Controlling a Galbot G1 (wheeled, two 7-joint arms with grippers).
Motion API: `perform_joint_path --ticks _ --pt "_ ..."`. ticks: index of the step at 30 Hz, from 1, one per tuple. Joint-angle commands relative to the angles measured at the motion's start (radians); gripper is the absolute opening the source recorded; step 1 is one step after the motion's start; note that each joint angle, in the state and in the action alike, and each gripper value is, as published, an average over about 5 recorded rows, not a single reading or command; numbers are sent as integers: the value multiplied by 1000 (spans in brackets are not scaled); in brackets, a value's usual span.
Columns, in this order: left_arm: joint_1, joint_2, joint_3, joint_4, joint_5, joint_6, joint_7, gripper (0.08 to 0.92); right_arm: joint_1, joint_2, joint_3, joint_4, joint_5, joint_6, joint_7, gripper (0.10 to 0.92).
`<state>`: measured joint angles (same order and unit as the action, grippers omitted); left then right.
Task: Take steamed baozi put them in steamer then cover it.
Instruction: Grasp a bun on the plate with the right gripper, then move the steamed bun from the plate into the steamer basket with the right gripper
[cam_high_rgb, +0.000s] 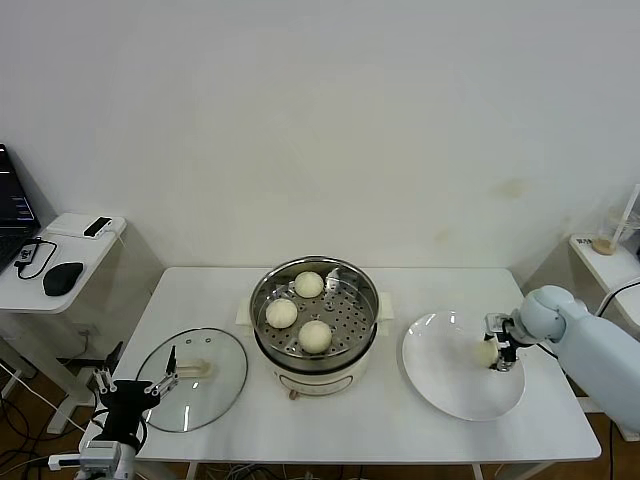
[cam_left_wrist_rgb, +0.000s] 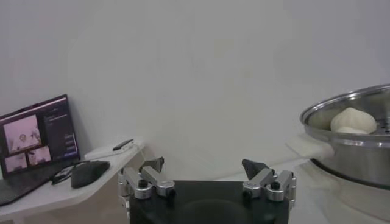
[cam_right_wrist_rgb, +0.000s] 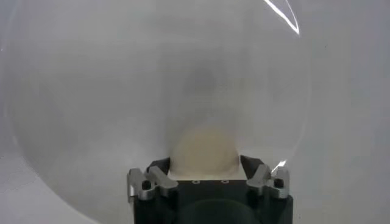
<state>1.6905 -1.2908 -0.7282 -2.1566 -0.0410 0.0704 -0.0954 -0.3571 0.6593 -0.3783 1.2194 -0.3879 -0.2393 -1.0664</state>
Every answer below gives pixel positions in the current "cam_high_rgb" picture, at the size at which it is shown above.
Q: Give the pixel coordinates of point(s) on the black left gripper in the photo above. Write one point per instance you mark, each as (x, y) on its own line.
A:
(127, 405)

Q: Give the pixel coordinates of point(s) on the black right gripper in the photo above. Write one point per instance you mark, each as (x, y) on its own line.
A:
(510, 345)

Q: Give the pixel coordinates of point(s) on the white steamed baozi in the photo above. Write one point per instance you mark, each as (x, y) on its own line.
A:
(315, 336)
(308, 284)
(485, 354)
(281, 313)

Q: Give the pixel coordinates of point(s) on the glass pot lid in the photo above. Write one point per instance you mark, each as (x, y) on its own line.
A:
(210, 400)

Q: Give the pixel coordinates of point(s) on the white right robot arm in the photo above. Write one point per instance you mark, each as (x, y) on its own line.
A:
(600, 360)

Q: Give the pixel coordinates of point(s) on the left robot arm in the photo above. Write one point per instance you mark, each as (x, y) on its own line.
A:
(127, 462)

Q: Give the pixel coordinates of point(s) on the steel steamer basket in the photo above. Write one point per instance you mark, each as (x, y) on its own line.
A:
(350, 320)

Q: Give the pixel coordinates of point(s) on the black table foot bar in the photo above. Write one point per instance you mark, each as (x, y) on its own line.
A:
(82, 362)

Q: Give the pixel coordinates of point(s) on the white round plate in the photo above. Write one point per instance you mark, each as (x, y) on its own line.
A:
(435, 370)

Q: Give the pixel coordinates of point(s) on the white side table with laptop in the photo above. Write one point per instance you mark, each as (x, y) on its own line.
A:
(90, 270)

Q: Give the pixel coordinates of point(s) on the black computer mouse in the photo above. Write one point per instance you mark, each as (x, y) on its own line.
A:
(62, 279)

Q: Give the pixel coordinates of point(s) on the small printed white label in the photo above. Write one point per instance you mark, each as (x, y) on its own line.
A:
(582, 241)

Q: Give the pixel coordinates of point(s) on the white side table with cup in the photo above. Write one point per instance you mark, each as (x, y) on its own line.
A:
(610, 270)

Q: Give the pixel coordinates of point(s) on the small black white device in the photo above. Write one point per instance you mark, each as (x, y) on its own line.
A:
(97, 226)

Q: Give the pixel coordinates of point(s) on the flat white box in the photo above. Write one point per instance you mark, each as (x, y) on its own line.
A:
(65, 225)

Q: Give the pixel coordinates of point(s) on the cream electric cooker base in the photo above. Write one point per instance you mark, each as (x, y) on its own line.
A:
(320, 380)

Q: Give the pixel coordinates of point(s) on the clear plastic container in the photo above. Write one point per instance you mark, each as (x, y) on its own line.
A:
(631, 210)

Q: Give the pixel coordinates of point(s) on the black laptop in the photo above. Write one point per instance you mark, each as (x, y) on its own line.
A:
(10, 200)

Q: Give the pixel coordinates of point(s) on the white wall socket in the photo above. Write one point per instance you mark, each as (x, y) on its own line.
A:
(87, 330)

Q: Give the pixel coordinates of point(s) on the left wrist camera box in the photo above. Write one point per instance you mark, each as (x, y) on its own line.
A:
(100, 455)

